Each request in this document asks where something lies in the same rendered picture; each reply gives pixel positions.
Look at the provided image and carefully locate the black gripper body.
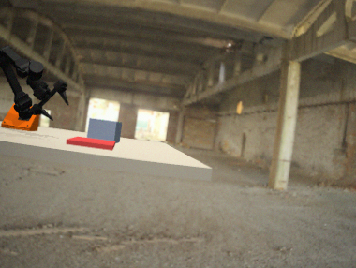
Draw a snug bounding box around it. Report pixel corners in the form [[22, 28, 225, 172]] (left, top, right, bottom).
[[30, 80, 67, 115]]

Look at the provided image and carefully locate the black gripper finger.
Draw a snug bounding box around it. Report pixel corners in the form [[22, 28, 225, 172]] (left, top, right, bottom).
[[56, 86, 69, 105], [35, 109, 53, 121]]

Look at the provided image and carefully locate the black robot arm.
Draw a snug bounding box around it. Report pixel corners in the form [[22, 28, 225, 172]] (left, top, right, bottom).
[[0, 45, 50, 121]]

